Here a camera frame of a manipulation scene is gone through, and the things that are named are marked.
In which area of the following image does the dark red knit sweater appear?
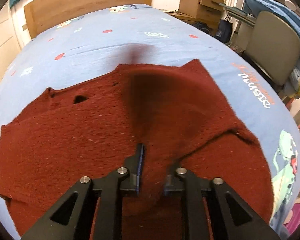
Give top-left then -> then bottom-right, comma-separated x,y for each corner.
0,59 -> 275,240

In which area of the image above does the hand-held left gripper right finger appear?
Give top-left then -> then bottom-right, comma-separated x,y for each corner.
163,164 -> 282,240

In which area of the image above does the wooden drawer cabinet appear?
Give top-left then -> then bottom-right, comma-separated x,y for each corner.
179,0 -> 225,25

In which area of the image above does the yellow patterned cloth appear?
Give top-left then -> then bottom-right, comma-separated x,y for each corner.
289,67 -> 300,99

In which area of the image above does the beige chair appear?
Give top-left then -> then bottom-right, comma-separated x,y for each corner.
242,10 -> 300,90

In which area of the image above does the white wardrobe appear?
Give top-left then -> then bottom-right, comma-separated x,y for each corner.
0,5 -> 24,93

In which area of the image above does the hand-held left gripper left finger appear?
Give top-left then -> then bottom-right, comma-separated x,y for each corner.
20,143 -> 146,240

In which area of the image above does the wooden nightstand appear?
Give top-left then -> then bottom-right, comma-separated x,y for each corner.
165,9 -> 198,23

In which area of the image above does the blue dinosaur print bed sheet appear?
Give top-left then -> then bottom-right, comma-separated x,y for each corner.
0,4 -> 300,240

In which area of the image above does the pile of blue bedding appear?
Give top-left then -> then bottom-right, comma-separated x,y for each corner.
240,0 -> 300,68

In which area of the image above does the pink cloth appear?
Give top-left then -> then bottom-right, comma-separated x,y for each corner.
286,197 -> 300,232

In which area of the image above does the dark blue tote bag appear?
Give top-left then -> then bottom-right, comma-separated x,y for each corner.
216,15 -> 233,44

